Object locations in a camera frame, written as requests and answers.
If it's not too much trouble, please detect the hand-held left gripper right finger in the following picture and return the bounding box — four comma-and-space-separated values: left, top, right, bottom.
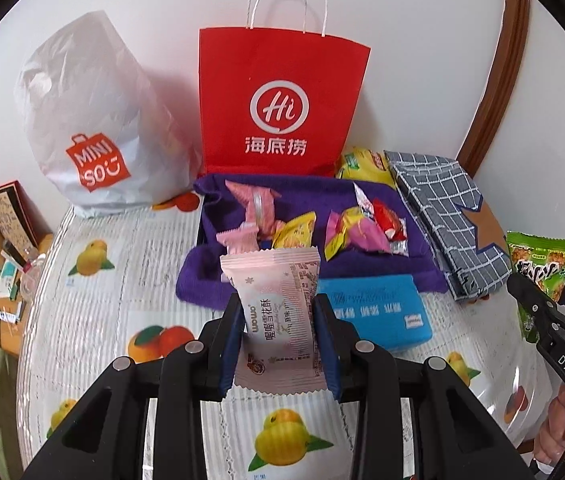
313, 292, 538, 480

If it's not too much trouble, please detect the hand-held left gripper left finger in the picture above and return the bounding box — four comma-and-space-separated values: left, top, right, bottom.
22, 292, 246, 480

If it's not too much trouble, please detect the green snack packet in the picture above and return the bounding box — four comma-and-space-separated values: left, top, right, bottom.
506, 230, 565, 345

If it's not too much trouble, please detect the pink white wafer packet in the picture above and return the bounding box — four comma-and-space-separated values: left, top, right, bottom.
220, 247, 326, 393

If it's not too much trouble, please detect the pink round snack packet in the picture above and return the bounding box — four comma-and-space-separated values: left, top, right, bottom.
216, 222, 263, 256

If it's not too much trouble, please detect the pink yellow snack packet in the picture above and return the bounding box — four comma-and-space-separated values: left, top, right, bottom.
323, 207, 393, 262

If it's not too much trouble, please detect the red snack packet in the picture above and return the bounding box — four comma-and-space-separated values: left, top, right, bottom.
373, 199, 409, 256

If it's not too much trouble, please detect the pink cartoon print snack packet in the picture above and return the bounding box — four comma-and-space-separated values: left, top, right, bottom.
225, 180, 283, 231

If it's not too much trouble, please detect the person's right hand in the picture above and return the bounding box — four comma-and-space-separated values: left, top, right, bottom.
533, 385, 565, 466

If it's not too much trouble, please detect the blue tissue pack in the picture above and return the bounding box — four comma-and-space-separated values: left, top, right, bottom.
317, 274, 436, 353

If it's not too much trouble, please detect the purple towel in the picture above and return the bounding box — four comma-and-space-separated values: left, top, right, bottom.
175, 172, 448, 311

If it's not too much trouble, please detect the grey checked cloth bag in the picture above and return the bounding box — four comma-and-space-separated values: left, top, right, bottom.
383, 149, 513, 303

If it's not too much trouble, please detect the yellow green snack bag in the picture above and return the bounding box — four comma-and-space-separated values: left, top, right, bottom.
335, 147, 398, 191

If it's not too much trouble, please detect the clear plastic cup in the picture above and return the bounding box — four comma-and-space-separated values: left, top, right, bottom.
20, 255, 48, 301

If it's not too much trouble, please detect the wooden bedside table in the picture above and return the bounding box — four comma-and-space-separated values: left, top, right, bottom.
0, 240, 53, 358

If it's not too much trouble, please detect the green bed sheet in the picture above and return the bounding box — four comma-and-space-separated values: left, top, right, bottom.
0, 345, 26, 480

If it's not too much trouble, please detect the teal small box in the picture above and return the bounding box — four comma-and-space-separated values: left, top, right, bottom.
0, 260, 20, 301

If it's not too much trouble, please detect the dark small box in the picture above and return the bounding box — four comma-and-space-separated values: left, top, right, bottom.
2, 240, 28, 266

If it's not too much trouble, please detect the dark red box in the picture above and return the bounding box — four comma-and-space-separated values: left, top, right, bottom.
0, 180, 56, 248

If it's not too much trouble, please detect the patterned book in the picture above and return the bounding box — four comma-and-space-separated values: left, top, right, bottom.
0, 192, 33, 256

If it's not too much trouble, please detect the white plastic bag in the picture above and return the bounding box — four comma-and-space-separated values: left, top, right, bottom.
15, 10, 203, 218

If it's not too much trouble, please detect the red paper bag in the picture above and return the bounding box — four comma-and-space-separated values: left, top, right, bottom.
198, 0, 372, 178

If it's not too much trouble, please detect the wooden door frame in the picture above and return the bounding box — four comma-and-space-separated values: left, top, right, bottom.
457, 0, 532, 178

